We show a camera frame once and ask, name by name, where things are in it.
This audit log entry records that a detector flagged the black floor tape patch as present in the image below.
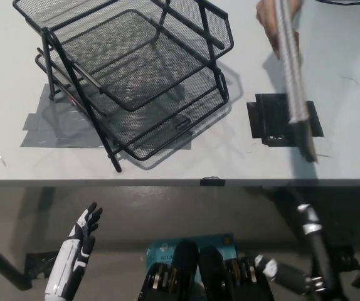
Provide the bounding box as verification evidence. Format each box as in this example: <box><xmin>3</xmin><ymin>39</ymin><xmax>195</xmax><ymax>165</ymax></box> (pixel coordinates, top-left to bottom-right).
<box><xmin>24</xmin><ymin>250</ymin><xmax>58</xmax><ymax>278</ymax></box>
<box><xmin>333</xmin><ymin>246</ymin><xmax>360</xmax><ymax>273</ymax></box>

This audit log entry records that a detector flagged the black cable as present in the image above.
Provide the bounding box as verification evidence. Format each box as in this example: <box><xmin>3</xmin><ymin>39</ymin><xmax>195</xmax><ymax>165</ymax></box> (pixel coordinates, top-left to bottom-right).
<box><xmin>316</xmin><ymin>0</ymin><xmax>360</xmax><ymax>8</ymax></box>

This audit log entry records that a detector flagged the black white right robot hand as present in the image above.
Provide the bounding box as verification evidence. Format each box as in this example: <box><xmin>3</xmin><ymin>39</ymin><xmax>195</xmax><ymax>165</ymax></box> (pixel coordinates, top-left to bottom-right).
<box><xmin>255</xmin><ymin>255</ymin><xmax>309</xmax><ymax>294</ymax></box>

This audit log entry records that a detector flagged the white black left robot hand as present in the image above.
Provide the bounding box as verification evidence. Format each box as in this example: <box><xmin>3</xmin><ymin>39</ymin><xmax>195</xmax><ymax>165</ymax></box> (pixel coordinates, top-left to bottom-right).
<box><xmin>43</xmin><ymin>202</ymin><xmax>103</xmax><ymax>297</ymax></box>

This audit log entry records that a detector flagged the grey tape patch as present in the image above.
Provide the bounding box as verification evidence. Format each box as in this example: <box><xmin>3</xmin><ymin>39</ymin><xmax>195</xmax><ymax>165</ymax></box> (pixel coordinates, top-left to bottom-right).
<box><xmin>19</xmin><ymin>83</ymin><xmax>193</xmax><ymax>150</ymax></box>

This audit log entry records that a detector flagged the person's bare hand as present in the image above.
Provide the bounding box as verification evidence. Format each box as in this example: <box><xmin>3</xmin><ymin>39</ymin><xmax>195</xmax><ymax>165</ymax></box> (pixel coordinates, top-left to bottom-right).
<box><xmin>255</xmin><ymin>0</ymin><xmax>283</xmax><ymax>60</ymax></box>

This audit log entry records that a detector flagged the black mesh file tray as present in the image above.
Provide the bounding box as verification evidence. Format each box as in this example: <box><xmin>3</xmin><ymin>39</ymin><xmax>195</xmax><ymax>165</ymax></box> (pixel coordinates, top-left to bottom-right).
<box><xmin>12</xmin><ymin>0</ymin><xmax>234</xmax><ymax>172</ymax></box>

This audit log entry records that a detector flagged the brown spiral bound notebook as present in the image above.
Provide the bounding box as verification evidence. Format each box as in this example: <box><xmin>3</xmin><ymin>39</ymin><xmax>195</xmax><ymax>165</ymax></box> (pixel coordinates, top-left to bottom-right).
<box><xmin>273</xmin><ymin>0</ymin><xmax>320</xmax><ymax>164</ymax></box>

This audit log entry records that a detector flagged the large black tape patch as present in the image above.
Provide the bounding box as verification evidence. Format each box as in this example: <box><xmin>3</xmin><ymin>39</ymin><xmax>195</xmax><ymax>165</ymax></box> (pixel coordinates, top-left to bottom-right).
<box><xmin>246</xmin><ymin>93</ymin><xmax>324</xmax><ymax>148</ymax></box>

